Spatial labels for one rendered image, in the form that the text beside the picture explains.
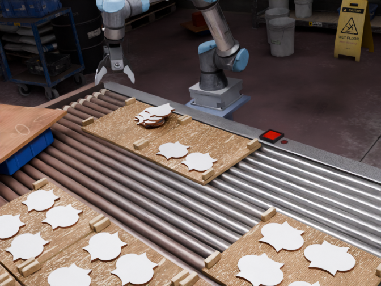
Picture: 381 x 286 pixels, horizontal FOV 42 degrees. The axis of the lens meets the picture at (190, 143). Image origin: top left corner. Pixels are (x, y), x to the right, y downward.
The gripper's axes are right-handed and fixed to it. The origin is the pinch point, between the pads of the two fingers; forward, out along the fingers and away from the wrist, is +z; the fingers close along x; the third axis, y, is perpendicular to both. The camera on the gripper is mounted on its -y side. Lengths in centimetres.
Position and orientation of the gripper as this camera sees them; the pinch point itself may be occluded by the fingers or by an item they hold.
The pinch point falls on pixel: (115, 85)
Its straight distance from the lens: 196.6
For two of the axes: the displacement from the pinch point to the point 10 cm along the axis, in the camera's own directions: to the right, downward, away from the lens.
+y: -2.5, -6.0, 7.6
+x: -9.6, 0.8, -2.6
